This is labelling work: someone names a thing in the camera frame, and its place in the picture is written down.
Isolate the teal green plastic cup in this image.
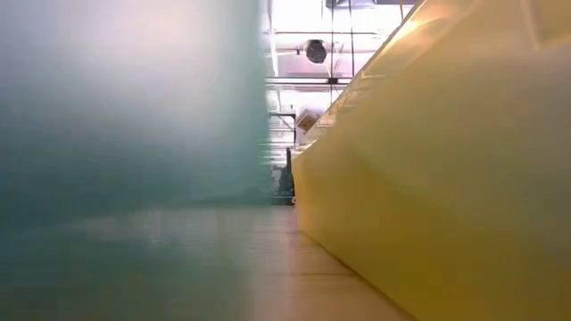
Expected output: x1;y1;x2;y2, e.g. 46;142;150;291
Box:
0;0;275;321

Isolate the dark round hanging device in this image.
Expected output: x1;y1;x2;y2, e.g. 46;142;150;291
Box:
304;38;329;65

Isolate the black aluminium table frame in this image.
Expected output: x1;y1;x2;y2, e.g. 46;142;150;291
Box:
263;0;418;208

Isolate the cream square object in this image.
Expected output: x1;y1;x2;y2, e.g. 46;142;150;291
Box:
295;108;322;135

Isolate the yellow translucent plastic bin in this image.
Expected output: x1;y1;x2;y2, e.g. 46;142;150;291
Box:
291;0;571;321

